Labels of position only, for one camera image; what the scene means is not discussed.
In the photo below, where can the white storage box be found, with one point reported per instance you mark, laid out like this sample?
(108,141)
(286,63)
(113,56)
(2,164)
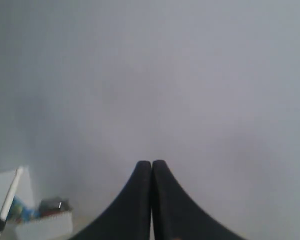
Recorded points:
(50,220)

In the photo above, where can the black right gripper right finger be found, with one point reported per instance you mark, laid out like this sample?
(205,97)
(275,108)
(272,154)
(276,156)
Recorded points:
(176,216)

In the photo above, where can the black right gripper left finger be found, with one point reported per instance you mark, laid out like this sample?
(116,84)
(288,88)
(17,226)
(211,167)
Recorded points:
(128,217)

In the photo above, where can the white wooden drumstick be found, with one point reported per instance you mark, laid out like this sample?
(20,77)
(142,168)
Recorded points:
(9,182)

